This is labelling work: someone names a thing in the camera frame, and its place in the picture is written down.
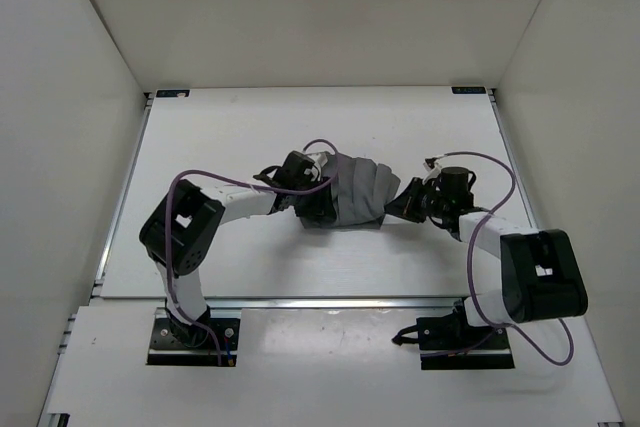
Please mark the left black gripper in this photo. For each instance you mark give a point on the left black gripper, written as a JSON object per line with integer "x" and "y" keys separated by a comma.
{"x": 322, "y": 206}

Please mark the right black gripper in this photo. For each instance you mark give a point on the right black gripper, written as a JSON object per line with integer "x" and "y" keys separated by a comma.
{"x": 404, "y": 206}

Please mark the grey pleated skirt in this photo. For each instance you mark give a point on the grey pleated skirt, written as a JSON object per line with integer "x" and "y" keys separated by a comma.
{"x": 359, "y": 191}

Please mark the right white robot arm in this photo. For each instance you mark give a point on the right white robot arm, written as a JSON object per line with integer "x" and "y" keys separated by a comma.
{"x": 540, "y": 277}

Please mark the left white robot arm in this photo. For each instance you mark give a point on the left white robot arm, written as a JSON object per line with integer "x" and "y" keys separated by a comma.
{"x": 179, "y": 233}

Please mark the right blue corner label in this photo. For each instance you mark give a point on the right blue corner label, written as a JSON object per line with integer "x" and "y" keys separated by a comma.
{"x": 468, "y": 90}

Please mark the blue corner label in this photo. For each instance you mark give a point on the blue corner label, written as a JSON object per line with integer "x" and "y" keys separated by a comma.
{"x": 172, "y": 93}
{"x": 468, "y": 90}

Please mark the left blue corner label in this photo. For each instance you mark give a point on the left blue corner label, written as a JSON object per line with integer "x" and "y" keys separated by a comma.
{"x": 172, "y": 93}

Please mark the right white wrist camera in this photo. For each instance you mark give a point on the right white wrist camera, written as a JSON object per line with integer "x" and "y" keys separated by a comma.
{"x": 433, "y": 169}

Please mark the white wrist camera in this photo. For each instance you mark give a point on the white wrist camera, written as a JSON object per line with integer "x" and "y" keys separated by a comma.
{"x": 318, "y": 161}
{"x": 433, "y": 169}

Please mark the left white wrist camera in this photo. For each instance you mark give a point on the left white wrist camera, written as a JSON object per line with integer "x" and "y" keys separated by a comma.
{"x": 318, "y": 161}

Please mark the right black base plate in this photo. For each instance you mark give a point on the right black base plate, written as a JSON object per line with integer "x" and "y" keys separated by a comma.
{"x": 449, "y": 344}

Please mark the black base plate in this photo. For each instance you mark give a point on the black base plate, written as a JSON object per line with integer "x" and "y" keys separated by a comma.
{"x": 449, "y": 344}
{"x": 172, "y": 346}

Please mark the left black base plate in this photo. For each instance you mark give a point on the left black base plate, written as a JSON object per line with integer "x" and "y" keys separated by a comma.
{"x": 172, "y": 346}

